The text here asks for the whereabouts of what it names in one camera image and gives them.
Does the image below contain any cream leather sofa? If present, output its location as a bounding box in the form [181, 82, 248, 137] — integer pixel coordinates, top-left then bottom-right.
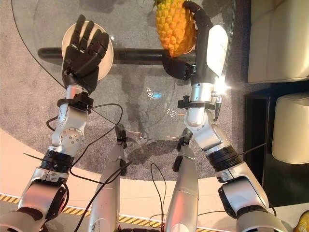
[247, 0, 309, 85]

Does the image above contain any silver robot leg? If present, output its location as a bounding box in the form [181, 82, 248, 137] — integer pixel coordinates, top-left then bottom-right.
[87, 124, 129, 232]
[165, 127, 200, 232]

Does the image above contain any cream leather ottoman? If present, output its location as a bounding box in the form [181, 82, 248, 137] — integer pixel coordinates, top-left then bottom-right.
[271, 91, 309, 165]

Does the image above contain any yellow black hazard tape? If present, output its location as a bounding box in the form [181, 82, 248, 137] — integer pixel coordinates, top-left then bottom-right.
[0, 193, 165, 229]

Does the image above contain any yellow pineapple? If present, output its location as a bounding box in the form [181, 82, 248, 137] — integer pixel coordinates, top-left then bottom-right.
[152, 0, 197, 58]

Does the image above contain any silver right robot leg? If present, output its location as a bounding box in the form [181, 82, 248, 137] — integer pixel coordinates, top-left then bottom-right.
[165, 127, 200, 232]

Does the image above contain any black table base bar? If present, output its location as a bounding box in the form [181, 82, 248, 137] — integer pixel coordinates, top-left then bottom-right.
[37, 47, 197, 65]

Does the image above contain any black thin arm cable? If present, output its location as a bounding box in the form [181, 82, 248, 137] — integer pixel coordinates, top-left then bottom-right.
[45, 102, 132, 232]

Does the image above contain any silver left robot leg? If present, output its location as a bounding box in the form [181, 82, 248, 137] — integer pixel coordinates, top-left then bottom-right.
[87, 124, 129, 232]

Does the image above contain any white round plate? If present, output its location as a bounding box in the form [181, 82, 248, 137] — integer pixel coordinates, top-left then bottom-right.
[61, 22, 115, 82]

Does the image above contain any black thin leg cable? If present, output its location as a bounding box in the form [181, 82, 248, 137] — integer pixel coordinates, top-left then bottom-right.
[147, 162, 168, 226]

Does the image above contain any grey rug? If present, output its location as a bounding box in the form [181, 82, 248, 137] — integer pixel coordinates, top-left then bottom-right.
[0, 0, 252, 181]

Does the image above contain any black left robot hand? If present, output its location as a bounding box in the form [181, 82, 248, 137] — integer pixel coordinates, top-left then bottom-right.
[62, 14, 110, 94]

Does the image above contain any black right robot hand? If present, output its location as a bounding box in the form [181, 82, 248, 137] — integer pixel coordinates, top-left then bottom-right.
[162, 1, 229, 86]

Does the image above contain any yellow object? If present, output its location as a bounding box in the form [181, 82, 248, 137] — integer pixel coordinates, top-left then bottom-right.
[295, 208, 309, 232]

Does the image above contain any black side table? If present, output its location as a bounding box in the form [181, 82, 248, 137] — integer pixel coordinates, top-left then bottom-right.
[243, 82, 309, 208]

